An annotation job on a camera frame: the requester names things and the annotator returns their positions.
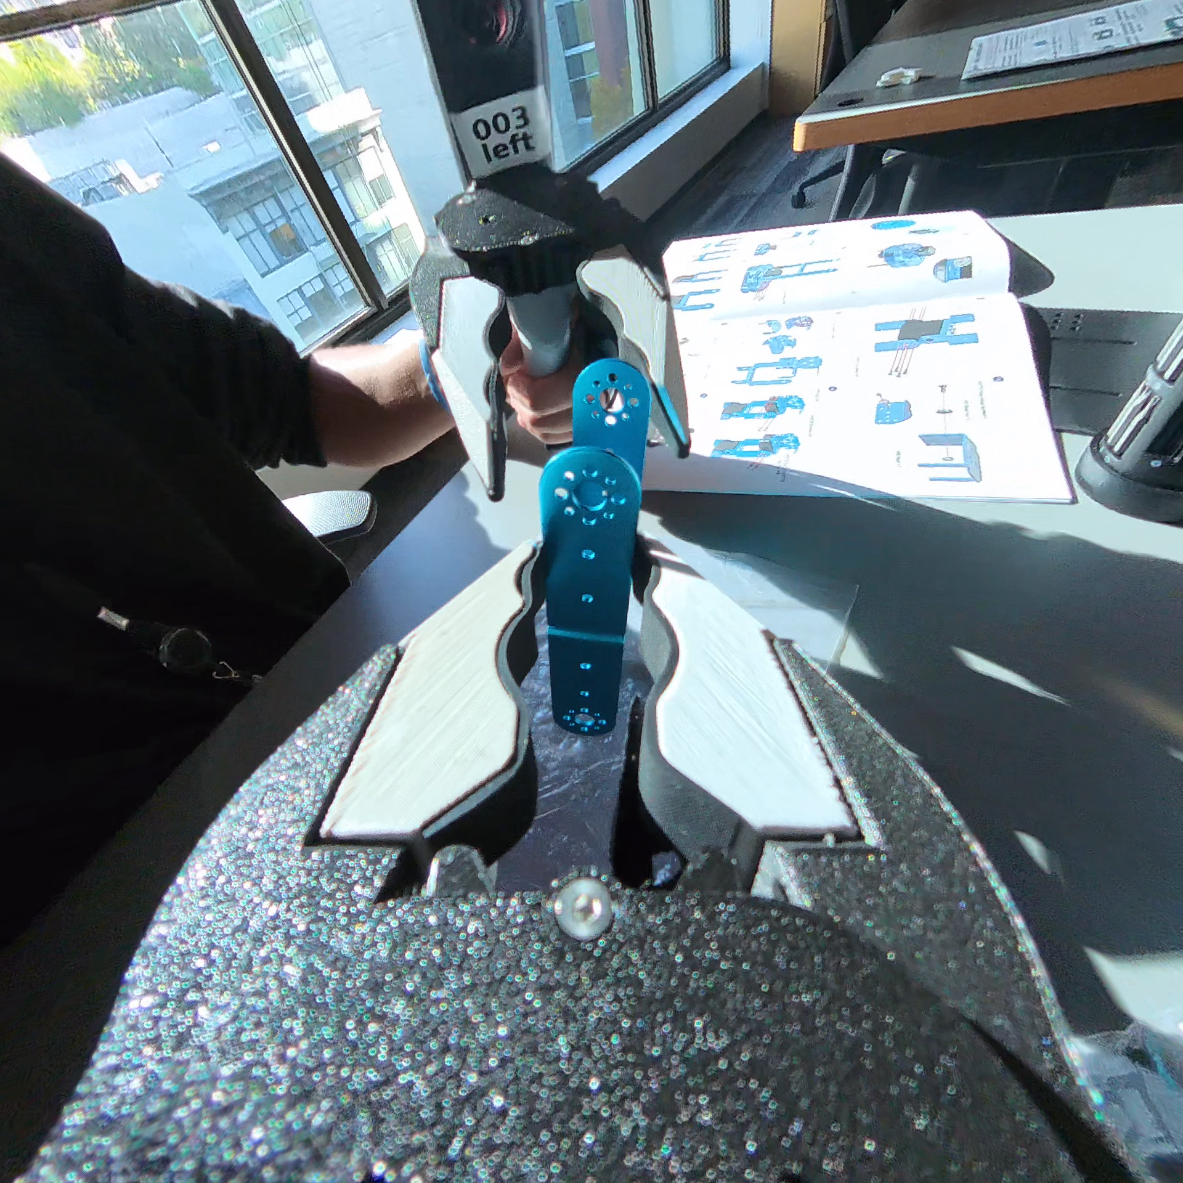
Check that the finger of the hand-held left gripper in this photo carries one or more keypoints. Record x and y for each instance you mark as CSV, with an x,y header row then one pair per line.
x,y
651,332
466,361

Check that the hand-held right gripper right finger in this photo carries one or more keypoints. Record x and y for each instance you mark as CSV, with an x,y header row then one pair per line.
x,y
749,731

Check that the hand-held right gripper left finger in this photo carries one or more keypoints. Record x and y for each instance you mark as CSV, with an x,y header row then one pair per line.
x,y
435,731

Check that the blue metal bracket assembly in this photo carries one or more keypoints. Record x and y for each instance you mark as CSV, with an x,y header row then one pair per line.
x,y
589,555

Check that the person's left forearm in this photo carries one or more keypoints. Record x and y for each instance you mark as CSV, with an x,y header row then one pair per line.
x,y
370,407

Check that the person's left hand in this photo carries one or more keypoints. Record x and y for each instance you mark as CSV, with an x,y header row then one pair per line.
x,y
539,403

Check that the clear plastic bag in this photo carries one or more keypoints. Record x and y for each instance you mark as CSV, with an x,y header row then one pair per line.
x,y
814,601

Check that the white rounded object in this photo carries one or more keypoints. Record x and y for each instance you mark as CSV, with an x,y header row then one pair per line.
x,y
330,513

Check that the printed instruction manual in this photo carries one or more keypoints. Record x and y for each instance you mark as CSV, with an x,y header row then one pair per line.
x,y
869,371

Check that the black badge reel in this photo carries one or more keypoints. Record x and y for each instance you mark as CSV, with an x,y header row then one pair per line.
x,y
185,648

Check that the large glass window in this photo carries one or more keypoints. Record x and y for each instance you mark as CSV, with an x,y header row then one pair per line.
x,y
185,148

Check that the person's black clothing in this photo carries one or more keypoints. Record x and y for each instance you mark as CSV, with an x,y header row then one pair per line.
x,y
111,555

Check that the wooden table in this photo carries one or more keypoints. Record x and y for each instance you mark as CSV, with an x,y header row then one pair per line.
x,y
962,107

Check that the black flat panel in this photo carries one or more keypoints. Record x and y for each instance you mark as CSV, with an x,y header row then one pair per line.
x,y
1110,342

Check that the black ribbed cylinder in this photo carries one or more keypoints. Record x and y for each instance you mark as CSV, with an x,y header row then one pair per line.
x,y
1137,444

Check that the white printed paper sheet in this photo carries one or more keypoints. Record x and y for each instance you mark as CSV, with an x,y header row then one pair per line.
x,y
1082,37

